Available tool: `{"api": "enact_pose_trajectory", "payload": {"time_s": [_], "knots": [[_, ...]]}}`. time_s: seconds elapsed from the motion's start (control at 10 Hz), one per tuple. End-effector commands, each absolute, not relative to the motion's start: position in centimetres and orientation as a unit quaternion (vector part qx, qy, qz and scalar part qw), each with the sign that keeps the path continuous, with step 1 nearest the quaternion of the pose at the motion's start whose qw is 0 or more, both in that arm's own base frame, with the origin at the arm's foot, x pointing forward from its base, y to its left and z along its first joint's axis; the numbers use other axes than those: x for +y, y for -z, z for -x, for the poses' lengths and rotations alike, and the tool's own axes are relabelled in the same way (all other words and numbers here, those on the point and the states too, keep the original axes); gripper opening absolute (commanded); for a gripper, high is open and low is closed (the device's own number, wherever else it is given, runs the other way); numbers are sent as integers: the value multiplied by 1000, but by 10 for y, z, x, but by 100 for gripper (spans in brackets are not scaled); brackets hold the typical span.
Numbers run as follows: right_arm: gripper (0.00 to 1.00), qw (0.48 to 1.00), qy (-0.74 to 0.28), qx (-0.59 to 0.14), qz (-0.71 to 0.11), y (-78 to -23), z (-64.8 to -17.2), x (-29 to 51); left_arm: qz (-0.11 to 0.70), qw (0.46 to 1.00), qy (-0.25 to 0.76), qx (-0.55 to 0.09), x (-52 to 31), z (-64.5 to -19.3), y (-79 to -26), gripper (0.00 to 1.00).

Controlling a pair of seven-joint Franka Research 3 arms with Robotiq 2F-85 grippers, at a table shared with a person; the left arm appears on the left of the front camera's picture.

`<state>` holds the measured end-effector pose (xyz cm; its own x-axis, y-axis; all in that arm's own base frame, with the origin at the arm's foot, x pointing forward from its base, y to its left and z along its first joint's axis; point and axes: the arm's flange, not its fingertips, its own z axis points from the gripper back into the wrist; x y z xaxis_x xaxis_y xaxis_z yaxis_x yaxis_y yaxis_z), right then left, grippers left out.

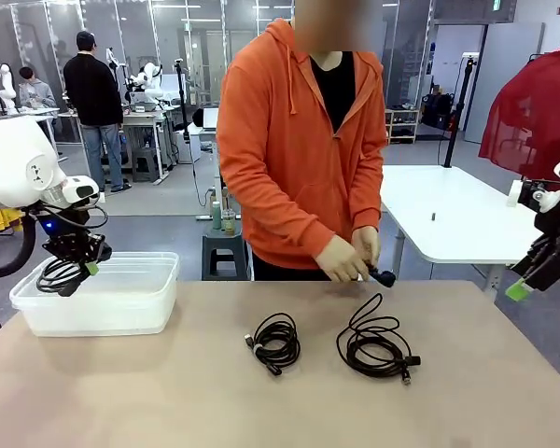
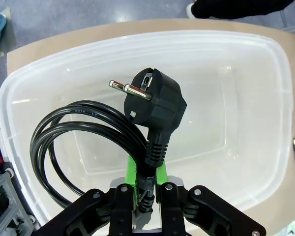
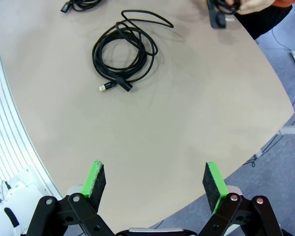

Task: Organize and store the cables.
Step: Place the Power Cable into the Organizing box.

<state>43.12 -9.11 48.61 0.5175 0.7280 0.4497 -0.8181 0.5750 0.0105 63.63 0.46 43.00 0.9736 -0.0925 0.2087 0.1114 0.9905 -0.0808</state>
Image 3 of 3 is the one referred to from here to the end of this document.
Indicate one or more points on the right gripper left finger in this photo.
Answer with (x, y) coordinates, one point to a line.
(96, 186)

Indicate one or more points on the white ribbed mounting platform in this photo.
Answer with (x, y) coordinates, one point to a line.
(5, 123)

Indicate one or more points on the person's left hand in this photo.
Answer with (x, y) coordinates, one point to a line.
(255, 6)

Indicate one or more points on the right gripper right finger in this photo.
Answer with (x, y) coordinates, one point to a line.
(211, 189)

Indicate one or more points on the person in orange hoodie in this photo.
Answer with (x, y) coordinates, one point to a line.
(260, 24)

